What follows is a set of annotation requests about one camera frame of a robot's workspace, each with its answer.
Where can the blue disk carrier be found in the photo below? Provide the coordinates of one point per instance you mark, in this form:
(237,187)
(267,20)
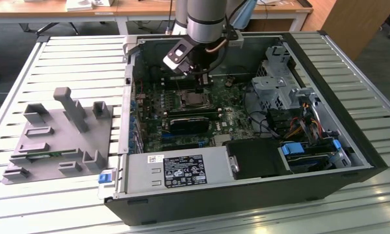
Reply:
(292,148)

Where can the green motherboard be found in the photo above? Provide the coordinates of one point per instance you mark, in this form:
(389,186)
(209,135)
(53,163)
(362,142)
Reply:
(233,122)

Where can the black graphics card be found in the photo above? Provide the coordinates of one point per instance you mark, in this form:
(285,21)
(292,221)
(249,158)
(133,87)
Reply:
(188,126)

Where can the green RAM stick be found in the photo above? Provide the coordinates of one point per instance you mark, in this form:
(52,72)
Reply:
(53,154)

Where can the blue card retention clip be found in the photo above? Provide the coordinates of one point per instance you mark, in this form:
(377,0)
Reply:
(129,146)
(135,104)
(132,124)
(131,135)

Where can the wooden desk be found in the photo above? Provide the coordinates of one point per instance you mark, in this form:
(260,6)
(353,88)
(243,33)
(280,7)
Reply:
(289,11)
(84,13)

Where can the black drive bay cover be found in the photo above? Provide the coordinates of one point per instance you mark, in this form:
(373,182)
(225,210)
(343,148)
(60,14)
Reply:
(257,158)

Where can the black PC case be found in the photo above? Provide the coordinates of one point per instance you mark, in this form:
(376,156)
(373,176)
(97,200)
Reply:
(247,200)

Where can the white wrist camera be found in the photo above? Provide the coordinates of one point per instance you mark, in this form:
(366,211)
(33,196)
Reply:
(179,52)

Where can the silver CPU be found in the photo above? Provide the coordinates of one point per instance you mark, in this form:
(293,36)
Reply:
(195,98)

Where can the CPU socket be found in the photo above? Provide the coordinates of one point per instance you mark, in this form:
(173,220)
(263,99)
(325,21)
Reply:
(196,108)

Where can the blue latch tab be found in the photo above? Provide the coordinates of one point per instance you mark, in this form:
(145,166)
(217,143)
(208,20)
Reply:
(337,143)

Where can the blue case latch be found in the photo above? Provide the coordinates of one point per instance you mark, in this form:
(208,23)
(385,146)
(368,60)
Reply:
(104,178)

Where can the wooden cabinet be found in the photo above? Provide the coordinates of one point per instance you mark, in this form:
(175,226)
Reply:
(351,24)

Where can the small white device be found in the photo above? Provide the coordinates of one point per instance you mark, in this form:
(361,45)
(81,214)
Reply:
(104,2)

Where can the white box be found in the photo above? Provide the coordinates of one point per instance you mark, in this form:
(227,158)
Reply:
(79,6)

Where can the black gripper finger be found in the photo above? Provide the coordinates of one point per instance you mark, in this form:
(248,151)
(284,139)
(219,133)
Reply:
(204,81)

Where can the silver power supply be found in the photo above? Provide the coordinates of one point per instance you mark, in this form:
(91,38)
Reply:
(140,175)

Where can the silver drive cage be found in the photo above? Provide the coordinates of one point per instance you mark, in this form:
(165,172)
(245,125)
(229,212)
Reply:
(269,83)

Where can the grey parts rack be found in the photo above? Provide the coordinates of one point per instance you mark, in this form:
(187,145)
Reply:
(61,143)

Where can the coin battery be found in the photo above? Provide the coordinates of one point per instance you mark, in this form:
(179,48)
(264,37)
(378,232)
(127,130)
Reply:
(229,83)

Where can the black RAM slot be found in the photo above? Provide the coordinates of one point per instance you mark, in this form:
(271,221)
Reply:
(181,85)
(192,116)
(181,80)
(192,111)

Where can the silver chipset heatsink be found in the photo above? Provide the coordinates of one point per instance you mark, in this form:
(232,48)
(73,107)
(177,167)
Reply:
(220,139)

